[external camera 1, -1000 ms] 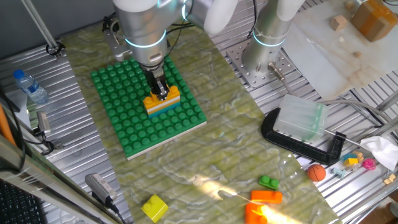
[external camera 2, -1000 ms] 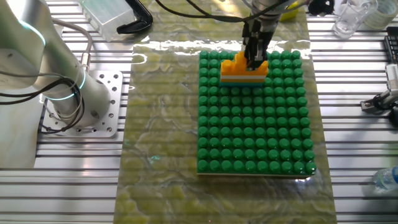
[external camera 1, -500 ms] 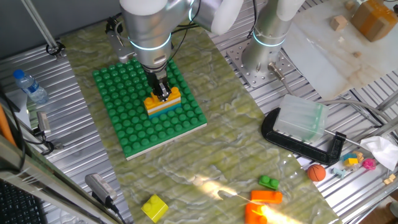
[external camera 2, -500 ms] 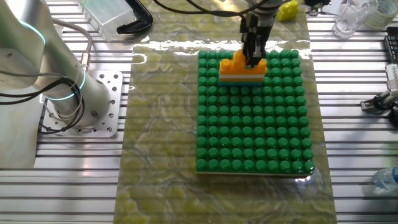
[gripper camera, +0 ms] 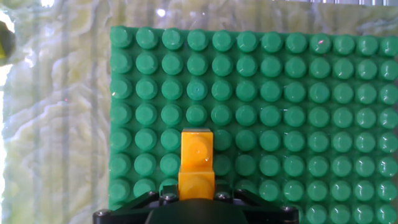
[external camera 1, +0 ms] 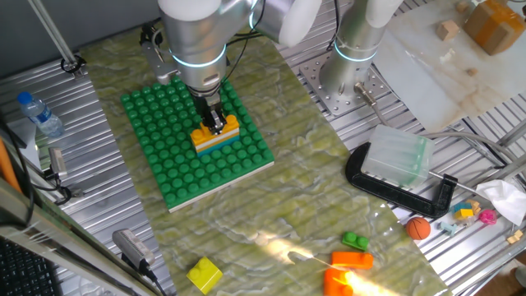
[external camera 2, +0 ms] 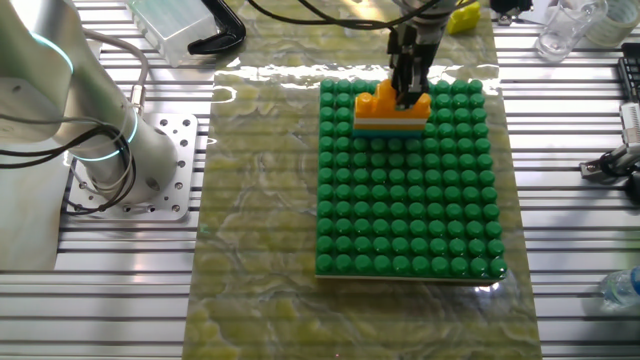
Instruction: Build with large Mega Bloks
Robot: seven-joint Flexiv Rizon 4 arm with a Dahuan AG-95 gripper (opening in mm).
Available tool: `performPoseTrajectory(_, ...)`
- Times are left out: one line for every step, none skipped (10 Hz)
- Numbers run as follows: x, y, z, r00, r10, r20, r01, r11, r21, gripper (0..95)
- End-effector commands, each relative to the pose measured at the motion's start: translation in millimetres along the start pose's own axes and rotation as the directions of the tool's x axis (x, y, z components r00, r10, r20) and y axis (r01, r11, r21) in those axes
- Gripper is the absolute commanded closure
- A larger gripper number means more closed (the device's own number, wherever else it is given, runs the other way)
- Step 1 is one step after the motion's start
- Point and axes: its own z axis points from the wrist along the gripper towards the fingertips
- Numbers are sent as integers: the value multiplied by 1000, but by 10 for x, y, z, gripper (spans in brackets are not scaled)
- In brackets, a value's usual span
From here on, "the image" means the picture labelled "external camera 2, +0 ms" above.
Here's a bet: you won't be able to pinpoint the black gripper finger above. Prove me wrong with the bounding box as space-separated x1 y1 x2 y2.
407 52 431 109
389 52 410 106

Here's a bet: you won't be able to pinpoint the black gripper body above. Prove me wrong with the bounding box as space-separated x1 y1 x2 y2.
386 23 446 57

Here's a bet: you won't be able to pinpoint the yellow-orange two-stud block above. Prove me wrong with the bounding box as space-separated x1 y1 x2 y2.
375 78 421 112

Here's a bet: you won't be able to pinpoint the yellow-orange four-stud block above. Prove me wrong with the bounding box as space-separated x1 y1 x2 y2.
352 123 429 133
353 92 432 121

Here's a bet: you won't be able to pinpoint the white four-stud block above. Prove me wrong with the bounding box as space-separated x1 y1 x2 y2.
353 116 430 127

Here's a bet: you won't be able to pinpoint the teal four-stud block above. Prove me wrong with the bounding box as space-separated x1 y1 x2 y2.
352 128 425 140

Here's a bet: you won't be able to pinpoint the lime yellow square block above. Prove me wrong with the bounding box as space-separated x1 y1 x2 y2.
446 1 482 36

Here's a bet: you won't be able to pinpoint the green studded baseplate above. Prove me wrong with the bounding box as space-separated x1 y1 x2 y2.
314 78 509 285

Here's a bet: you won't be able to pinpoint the clear glass cup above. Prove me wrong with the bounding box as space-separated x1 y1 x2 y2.
534 0 609 64

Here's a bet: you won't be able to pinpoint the green marble pattern mat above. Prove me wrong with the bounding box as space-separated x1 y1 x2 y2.
182 0 544 360

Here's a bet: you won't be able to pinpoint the clear tape roll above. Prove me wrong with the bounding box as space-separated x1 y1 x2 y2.
584 0 640 49

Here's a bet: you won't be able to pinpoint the black keyboard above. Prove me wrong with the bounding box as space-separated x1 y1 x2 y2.
617 42 640 104

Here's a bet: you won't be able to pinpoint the translucent plastic box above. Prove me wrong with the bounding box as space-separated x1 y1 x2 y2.
124 0 219 69

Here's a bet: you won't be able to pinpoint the clear water bottle blue cap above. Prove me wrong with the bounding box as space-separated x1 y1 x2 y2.
599 265 640 310

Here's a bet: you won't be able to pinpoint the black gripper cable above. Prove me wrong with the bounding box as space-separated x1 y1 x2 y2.
247 0 535 31

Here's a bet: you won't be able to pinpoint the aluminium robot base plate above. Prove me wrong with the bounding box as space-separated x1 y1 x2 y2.
64 112 200 222

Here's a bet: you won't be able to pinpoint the grey base cable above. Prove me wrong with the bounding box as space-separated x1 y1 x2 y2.
79 27 151 117

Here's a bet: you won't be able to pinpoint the black base cables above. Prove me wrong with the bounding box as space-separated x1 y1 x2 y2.
0 114 140 216

